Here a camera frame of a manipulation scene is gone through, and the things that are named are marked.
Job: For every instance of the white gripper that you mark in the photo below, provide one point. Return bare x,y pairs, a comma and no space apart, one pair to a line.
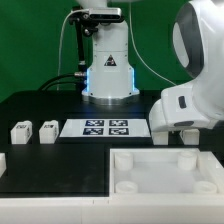
177,109

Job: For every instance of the white square tabletop part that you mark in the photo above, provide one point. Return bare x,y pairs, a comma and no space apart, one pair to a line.
165,171

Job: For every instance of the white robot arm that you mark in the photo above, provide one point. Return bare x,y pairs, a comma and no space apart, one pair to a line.
198,41

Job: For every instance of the white sheet with markers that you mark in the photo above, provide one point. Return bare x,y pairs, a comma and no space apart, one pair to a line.
75,128

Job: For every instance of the white left obstacle block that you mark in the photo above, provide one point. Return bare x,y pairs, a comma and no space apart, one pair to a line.
2,164

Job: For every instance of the white front fence wall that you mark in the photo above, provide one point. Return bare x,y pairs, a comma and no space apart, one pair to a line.
125,211

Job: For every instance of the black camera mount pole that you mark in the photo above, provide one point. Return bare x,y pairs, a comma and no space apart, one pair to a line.
84,28

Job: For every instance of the grey camera on mount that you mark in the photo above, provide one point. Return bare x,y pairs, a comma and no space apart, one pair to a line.
105,13

